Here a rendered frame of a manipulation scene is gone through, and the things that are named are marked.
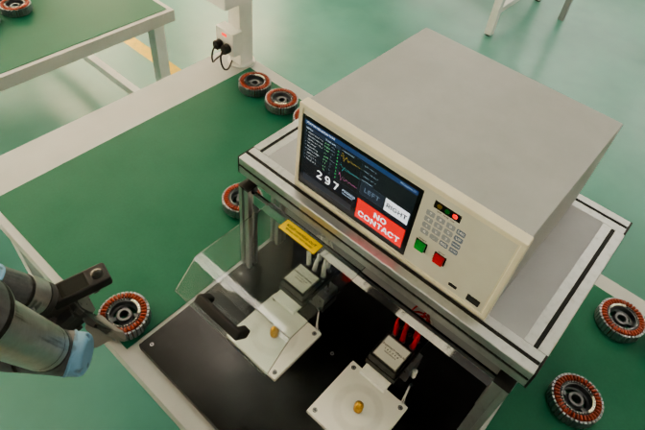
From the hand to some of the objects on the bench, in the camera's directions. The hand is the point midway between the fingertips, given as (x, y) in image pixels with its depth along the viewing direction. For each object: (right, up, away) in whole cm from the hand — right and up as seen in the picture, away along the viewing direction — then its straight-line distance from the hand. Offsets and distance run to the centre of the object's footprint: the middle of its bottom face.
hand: (114, 312), depth 119 cm
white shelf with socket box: (+15, +63, +68) cm, 94 cm away
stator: (+1, -3, +4) cm, 5 cm away
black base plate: (+45, -13, 0) cm, 47 cm away
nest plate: (+53, -19, -8) cm, 57 cm away
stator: (+24, +23, +31) cm, 45 cm away
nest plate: (+35, -6, +2) cm, 36 cm away
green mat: (+11, +32, +38) cm, 51 cm away
